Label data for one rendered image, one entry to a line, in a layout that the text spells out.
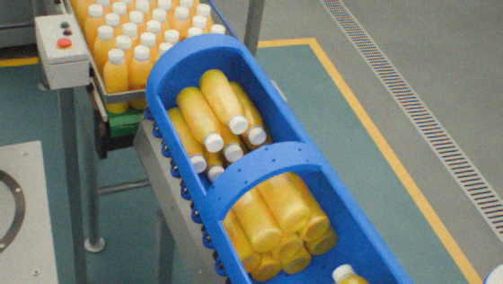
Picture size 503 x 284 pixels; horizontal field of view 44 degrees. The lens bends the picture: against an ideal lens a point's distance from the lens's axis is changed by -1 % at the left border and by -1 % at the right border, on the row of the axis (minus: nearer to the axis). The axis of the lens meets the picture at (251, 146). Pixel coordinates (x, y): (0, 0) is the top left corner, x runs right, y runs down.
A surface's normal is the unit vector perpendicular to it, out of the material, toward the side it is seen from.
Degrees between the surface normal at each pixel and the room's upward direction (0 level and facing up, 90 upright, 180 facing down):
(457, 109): 0
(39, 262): 4
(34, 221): 4
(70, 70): 90
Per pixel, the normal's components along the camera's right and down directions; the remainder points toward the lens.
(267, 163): -0.12, -0.67
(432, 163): 0.13, -0.74
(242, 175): -0.46, -0.48
